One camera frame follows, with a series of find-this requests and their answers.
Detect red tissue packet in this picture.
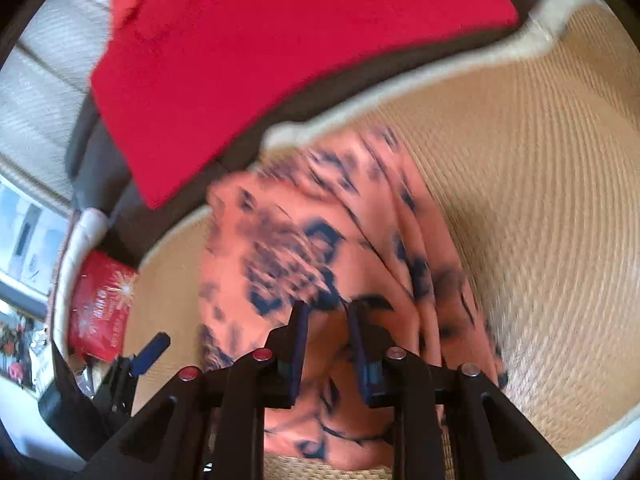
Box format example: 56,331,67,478
67,251,138,362

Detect beige dotted curtain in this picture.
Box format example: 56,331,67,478
0,0,117,206

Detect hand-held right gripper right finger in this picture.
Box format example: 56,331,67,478
347,300,581,480

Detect brown leather sofa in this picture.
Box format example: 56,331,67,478
64,0,601,273

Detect orange floral shirt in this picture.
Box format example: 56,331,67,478
197,127,508,471

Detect red blanket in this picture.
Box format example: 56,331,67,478
89,0,521,211

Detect woven rattan mat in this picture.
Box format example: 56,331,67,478
47,0,640,480

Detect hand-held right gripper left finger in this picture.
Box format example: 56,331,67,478
82,300,311,480

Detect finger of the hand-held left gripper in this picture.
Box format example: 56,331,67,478
127,331,172,376

